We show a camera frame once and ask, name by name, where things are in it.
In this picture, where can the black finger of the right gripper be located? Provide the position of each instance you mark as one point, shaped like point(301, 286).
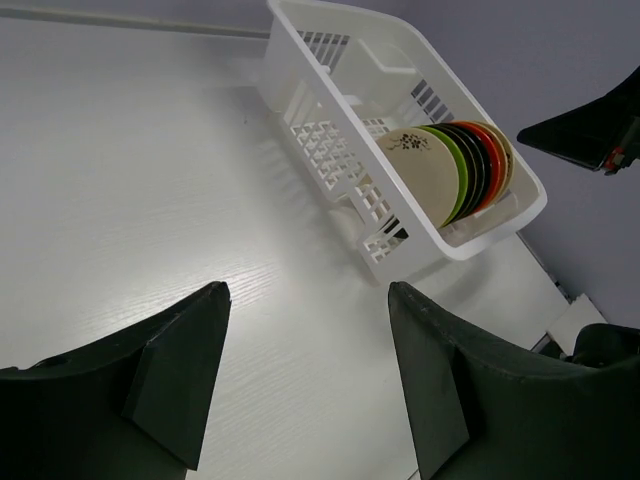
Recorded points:
point(602, 135)

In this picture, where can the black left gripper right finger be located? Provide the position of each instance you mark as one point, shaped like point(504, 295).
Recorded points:
point(480, 407)

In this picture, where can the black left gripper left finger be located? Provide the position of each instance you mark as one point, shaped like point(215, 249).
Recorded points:
point(131, 405)

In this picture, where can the cream plate small flowers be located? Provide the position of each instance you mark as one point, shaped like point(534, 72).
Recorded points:
point(509, 158)

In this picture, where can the orange plate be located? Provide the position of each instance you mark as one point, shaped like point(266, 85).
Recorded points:
point(497, 158)

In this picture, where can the black gold patterned plate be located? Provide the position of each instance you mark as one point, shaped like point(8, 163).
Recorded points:
point(465, 144)

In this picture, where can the lime green plate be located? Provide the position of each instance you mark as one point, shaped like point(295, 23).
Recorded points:
point(461, 167)

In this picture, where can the cream plate black flower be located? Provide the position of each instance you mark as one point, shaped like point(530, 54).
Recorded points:
point(427, 167)

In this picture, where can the plain black plate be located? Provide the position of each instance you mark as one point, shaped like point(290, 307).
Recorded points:
point(487, 170)

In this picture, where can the blue floral plate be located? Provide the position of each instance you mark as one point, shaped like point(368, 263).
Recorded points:
point(480, 175)

